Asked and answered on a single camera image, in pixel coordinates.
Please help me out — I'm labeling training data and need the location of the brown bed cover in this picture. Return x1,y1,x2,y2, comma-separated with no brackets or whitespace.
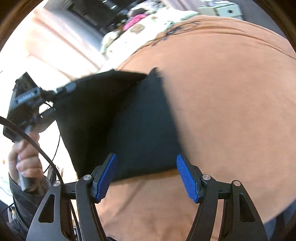
97,16,295,240

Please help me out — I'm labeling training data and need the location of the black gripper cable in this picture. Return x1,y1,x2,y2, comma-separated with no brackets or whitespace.
0,115,80,241

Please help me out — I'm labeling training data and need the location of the person left hand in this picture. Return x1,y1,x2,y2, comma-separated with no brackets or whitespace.
8,140,44,185

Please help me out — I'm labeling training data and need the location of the pink garment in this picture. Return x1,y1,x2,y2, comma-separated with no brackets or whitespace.
122,14,148,32

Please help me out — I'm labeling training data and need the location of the black long sleeve shirt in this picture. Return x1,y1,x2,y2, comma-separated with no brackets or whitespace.
54,69,182,181

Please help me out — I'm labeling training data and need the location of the white bedside cabinet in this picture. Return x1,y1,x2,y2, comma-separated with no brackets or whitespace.
198,1,243,20

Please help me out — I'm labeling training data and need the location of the black cable on bed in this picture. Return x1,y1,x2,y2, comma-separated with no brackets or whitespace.
151,21,202,46

